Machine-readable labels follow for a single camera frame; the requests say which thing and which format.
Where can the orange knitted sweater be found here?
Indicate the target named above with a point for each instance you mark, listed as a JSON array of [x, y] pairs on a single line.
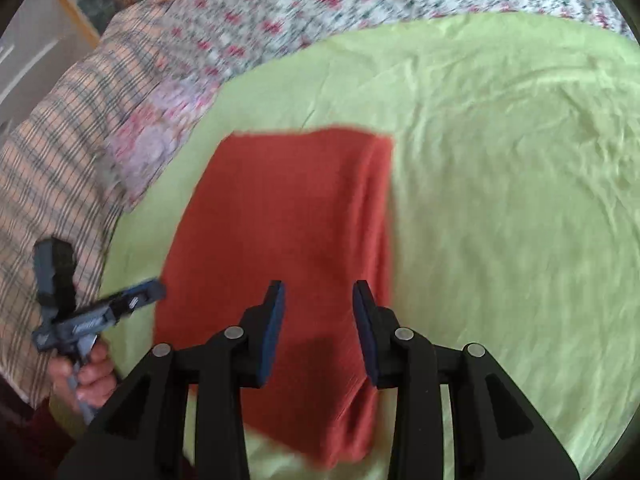
[[308, 210]]

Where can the beige plaid blanket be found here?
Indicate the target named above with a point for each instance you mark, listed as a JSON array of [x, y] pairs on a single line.
[[53, 182]]

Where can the dark red sleeve forearm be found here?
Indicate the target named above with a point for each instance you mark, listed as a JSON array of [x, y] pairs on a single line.
[[33, 443]]

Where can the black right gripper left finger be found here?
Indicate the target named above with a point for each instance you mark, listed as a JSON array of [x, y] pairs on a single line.
[[262, 325]]

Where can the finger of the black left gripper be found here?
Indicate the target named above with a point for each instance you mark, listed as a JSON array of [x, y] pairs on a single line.
[[139, 296]]

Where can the pastel floral pillow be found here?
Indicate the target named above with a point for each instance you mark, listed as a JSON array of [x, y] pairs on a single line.
[[135, 154]]

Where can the person's left hand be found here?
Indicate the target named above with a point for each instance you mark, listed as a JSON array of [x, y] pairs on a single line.
[[93, 384]]

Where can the white red floral quilt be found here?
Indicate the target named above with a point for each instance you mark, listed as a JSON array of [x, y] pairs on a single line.
[[225, 38]]

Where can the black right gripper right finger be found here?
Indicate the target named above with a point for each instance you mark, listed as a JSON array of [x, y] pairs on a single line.
[[376, 327]]

